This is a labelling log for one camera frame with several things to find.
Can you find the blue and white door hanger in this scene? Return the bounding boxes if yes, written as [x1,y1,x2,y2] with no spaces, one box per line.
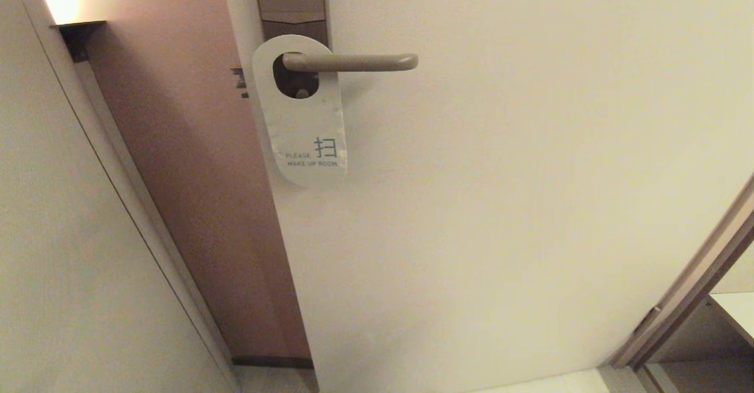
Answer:
[252,34,348,187]

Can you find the white room door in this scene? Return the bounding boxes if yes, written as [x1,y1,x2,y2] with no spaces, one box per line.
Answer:
[221,0,754,393]

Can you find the white shelf board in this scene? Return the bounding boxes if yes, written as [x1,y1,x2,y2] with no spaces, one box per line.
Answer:
[707,292,754,346]

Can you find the beige metal door handle lever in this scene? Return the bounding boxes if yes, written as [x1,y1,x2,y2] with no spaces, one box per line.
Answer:
[282,52,419,73]

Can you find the brown door frame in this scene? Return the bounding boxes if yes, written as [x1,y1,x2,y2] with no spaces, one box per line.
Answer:
[610,172,754,376]

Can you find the black wall lamp bracket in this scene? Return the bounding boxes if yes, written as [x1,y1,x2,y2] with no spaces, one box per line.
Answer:
[50,21,107,62]

